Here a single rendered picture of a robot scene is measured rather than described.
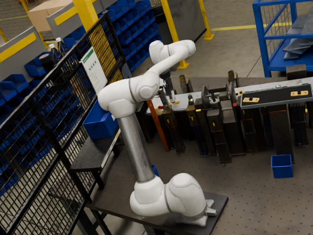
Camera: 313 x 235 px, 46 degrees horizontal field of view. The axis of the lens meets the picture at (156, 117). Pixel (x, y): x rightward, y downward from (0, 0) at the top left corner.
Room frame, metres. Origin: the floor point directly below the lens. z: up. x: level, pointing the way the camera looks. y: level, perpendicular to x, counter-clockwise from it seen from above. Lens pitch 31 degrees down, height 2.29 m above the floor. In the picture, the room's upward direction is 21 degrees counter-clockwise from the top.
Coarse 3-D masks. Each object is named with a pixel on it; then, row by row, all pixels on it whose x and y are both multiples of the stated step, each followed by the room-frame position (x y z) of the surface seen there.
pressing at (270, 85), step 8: (288, 80) 1.99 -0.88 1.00; (304, 80) 1.92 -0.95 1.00; (312, 80) 1.89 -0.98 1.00; (240, 88) 2.10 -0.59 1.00; (248, 88) 2.06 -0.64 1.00; (256, 88) 2.03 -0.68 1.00; (264, 88) 1.99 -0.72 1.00; (272, 88) 1.96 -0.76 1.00; (312, 88) 1.81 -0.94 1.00; (168, 96) 2.35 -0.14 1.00; (176, 96) 2.31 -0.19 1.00; (184, 96) 2.26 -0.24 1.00; (192, 96) 2.23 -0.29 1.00; (200, 96) 2.19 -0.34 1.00; (160, 104) 2.28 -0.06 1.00; (176, 104) 2.20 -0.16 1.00; (184, 104) 2.16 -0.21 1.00
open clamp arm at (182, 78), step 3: (180, 75) 2.36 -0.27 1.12; (183, 75) 2.36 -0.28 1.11; (180, 78) 2.35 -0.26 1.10; (183, 78) 2.34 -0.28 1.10; (180, 81) 2.36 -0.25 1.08; (183, 81) 2.35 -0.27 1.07; (183, 84) 2.34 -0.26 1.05; (183, 87) 2.34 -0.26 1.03; (186, 87) 2.33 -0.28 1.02; (183, 90) 2.34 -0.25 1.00; (186, 90) 2.33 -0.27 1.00
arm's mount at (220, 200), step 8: (208, 192) 1.58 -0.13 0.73; (216, 200) 1.50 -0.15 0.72; (224, 200) 1.48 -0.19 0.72; (216, 208) 1.45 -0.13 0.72; (168, 216) 1.52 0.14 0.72; (176, 216) 1.50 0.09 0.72; (208, 216) 1.42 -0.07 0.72; (216, 216) 1.40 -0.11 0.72; (168, 224) 1.47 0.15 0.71; (176, 224) 1.45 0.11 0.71; (184, 224) 1.43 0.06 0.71; (208, 224) 1.37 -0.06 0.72; (184, 232) 1.39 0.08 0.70; (192, 232) 1.36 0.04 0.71; (200, 232) 1.34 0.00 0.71; (208, 232) 1.32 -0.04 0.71
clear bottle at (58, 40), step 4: (56, 40) 2.49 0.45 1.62; (60, 40) 2.49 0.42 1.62; (60, 44) 2.48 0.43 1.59; (64, 44) 2.49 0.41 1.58; (60, 48) 2.48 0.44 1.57; (64, 48) 2.48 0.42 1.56; (60, 52) 2.48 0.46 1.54; (64, 52) 2.47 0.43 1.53; (68, 60) 2.47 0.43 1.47; (72, 60) 2.49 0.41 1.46; (72, 64) 2.48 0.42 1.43
